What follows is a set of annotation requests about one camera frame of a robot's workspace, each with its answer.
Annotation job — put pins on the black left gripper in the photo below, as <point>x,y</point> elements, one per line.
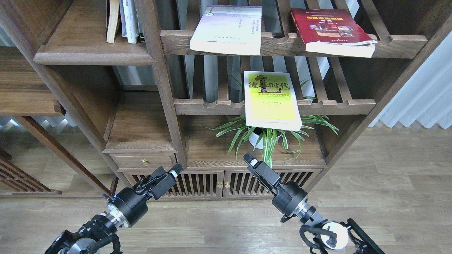
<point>129,205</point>

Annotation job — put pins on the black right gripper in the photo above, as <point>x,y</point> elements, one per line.
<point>287,197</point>

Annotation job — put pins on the yellow green paperback book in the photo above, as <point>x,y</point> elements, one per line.
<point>270,101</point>

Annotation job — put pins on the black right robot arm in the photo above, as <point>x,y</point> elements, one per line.
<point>316,231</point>

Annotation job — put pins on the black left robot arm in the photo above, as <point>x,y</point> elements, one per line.
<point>92,236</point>

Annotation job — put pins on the brass drawer knob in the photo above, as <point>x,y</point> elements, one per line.
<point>145,163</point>

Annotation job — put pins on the white plant pot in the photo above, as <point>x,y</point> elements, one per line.
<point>253,138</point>

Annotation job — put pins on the green spider plant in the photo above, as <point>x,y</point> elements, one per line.
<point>242,133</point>

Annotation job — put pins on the dark wooden bookshelf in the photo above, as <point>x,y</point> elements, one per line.
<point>157,99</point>

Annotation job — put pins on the white lavender paperback book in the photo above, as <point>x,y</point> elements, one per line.
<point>229,29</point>

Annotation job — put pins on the dark green upright book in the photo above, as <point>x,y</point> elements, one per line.
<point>140,29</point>

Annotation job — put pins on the red paperback book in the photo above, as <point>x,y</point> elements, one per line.
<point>332,32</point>

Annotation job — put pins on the white upright book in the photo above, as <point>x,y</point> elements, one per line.
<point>129,21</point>

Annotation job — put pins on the tan upright book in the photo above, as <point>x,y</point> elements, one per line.
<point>113,20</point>

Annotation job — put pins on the white curtain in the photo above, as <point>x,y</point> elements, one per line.
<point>426,99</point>

